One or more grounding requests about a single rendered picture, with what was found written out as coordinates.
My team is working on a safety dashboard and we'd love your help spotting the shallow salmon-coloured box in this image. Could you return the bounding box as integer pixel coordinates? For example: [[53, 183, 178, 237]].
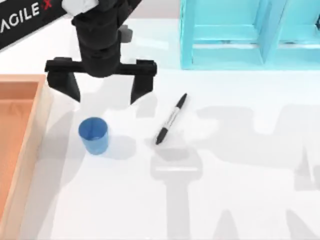
[[0, 74, 49, 240]]

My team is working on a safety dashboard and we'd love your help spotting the grey rounded box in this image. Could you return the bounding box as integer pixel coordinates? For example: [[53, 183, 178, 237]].
[[120, 24, 133, 43]]

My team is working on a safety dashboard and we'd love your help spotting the light blue rack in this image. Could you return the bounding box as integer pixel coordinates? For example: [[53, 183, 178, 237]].
[[178, 0, 320, 71]]

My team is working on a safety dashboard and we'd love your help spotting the blue cup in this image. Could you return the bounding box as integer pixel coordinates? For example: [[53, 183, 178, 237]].
[[78, 116, 110, 156]]

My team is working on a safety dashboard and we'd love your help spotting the black marker pen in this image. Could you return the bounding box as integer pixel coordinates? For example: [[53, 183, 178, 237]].
[[154, 92, 188, 146]]

